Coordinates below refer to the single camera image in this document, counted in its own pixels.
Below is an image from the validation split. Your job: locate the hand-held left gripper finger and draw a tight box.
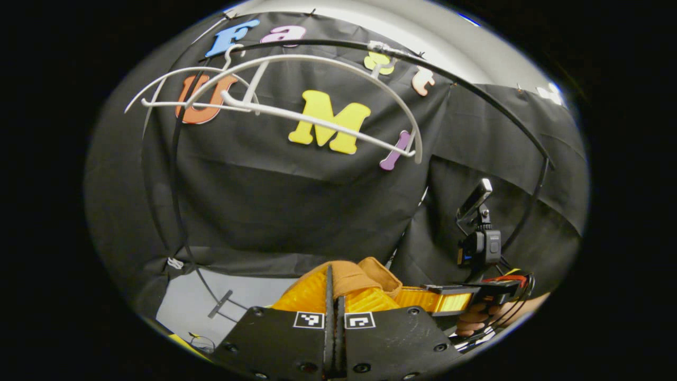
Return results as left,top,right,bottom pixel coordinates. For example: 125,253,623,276
211,264,335,380
336,287,467,380

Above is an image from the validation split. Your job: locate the black clothes rack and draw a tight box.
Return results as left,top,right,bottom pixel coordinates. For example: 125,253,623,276
140,38,555,323

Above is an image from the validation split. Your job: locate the brown shirt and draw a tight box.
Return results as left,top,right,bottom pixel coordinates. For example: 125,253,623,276
295,257,404,300

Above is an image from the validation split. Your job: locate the black backdrop cloth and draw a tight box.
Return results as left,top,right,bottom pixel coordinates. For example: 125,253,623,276
85,11,590,319

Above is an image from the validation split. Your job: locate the white hanger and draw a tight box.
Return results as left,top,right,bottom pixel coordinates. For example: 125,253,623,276
182,40,424,165
124,44,261,115

